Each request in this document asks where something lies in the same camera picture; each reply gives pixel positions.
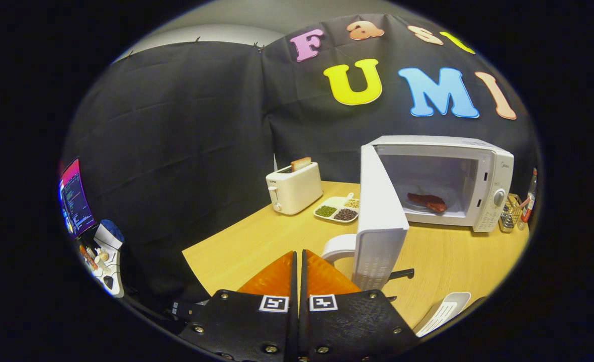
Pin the cream bread toaster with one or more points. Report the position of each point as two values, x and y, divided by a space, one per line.
296 191

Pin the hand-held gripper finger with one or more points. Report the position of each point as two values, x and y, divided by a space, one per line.
292 327
304 327

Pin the clear plastic water bottle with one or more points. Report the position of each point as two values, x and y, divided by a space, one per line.
529 201

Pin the toasted bread slice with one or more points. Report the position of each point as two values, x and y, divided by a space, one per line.
301 163

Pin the computer monitor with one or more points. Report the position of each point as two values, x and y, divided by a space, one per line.
75 201

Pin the white divided bean dish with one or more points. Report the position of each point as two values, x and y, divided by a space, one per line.
334 211

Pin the pink striped straw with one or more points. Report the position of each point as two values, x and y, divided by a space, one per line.
524 203

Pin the white toaster oven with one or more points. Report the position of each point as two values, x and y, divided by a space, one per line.
379 226

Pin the red meat piece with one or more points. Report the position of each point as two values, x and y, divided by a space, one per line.
430 201

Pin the glass turntable plate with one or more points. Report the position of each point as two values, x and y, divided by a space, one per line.
455 207

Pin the white slotted plastic tray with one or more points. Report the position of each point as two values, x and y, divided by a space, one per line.
442 311

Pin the white cluttered side desk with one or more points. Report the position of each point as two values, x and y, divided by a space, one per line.
111 274

